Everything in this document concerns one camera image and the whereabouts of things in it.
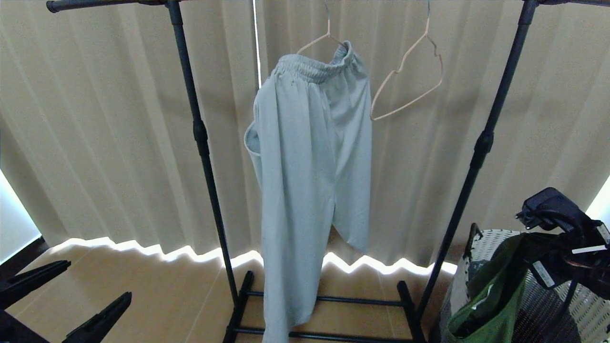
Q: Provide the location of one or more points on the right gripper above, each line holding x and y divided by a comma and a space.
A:
557, 262

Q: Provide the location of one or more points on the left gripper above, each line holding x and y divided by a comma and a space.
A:
14, 333

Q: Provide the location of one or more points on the green garment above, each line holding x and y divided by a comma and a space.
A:
500, 305

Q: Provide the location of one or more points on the pink clothes hanger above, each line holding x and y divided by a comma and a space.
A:
314, 44
407, 53

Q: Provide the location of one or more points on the pale grey shorts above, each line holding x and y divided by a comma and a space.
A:
305, 190

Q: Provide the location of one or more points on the white laundry basket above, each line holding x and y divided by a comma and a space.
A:
591, 309

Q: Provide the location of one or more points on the black clothes rack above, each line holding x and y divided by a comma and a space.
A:
200, 133

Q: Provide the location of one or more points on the beige curtain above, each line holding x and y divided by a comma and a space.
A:
95, 119

